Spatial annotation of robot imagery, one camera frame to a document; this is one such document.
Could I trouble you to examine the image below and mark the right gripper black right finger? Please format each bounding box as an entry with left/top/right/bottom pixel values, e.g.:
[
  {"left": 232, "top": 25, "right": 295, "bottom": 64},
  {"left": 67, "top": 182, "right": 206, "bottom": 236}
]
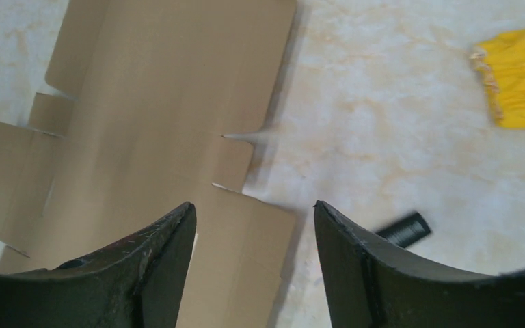
[{"left": 314, "top": 201, "right": 525, "bottom": 327}]

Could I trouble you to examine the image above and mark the orange black highlighter marker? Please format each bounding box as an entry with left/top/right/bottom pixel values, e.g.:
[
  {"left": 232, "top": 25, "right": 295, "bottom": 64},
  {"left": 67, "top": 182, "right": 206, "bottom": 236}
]
[{"left": 376, "top": 211, "right": 432, "bottom": 248}]

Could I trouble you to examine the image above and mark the yellow garment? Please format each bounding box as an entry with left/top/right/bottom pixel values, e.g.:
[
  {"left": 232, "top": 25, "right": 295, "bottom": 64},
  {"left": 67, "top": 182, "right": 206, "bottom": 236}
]
[{"left": 470, "top": 29, "right": 525, "bottom": 130}]

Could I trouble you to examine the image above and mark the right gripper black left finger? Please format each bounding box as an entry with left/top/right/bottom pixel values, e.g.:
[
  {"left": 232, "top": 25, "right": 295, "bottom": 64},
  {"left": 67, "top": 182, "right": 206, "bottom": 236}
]
[{"left": 0, "top": 202, "right": 197, "bottom": 327}]

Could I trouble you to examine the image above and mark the brown cardboard box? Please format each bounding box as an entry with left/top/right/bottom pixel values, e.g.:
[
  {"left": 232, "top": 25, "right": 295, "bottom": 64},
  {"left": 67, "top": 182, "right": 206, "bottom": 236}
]
[{"left": 0, "top": 1, "right": 297, "bottom": 327}]

